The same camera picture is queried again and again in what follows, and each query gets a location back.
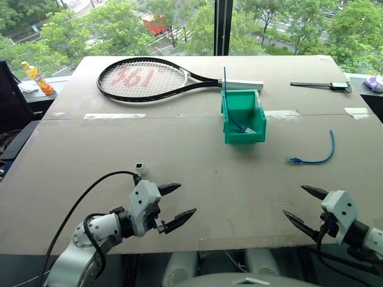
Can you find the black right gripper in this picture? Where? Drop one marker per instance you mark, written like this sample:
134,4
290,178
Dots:
329,224

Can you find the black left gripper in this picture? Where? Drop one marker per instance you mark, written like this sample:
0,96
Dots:
153,213

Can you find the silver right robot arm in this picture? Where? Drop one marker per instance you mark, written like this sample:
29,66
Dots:
372,242

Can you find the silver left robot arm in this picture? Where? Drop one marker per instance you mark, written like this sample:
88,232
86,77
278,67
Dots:
74,257

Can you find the white rounded robot leg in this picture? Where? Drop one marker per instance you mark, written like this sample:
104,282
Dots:
179,267
263,263

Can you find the green plastic storage bin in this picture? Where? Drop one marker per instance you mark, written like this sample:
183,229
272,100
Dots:
243,139

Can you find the grey robot torso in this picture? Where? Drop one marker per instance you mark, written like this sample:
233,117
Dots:
245,281

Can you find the clear tape strip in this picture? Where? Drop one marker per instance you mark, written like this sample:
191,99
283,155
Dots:
284,114
359,112

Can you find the dark side table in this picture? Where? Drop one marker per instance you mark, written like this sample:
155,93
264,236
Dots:
372,103

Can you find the black digital caliper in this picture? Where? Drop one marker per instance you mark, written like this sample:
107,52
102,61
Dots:
339,85

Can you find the black and white tennis racket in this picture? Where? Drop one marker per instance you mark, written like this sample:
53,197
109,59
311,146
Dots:
209,79

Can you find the purple plastic bag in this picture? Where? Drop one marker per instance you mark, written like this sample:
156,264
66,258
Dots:
375,83

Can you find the black side desk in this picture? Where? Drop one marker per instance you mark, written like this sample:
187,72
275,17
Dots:
42,101

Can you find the orange drink bottle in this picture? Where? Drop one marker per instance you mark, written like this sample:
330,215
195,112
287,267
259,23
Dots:
42,80

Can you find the crumpled white paper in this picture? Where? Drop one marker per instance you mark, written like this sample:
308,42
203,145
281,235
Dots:
28,87

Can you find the black chair back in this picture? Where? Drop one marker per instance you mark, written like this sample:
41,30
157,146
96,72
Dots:
7,95

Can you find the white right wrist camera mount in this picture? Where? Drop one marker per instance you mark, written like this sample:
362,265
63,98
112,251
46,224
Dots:
341,206

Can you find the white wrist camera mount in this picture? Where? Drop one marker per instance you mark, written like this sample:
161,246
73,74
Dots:
143,194
341,206

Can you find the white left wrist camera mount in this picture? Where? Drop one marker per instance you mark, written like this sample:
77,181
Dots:
143,194

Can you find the black window frame post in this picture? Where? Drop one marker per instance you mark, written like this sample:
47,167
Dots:
223,27

